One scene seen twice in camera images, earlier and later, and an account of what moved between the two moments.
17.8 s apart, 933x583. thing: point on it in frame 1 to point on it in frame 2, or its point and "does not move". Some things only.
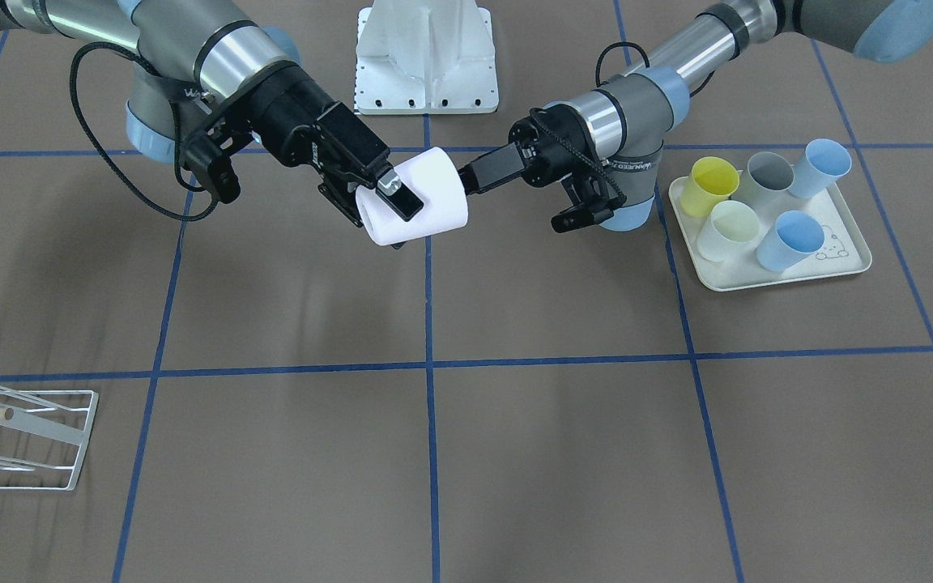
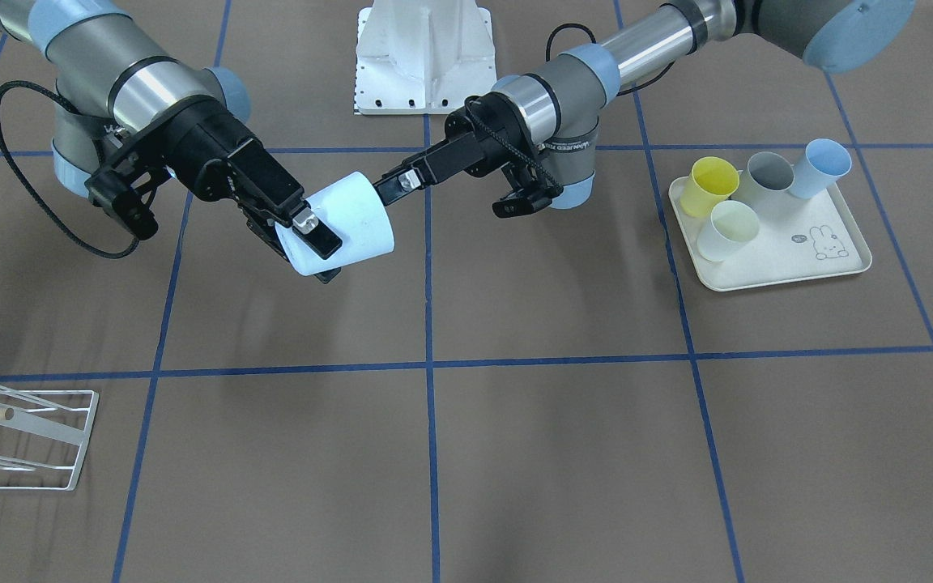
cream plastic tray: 845,248 does not move
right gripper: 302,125 to 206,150
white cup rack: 15,439 does not move
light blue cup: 794,236 to 353,209
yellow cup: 712,180 does not move
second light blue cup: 823,164 does not move
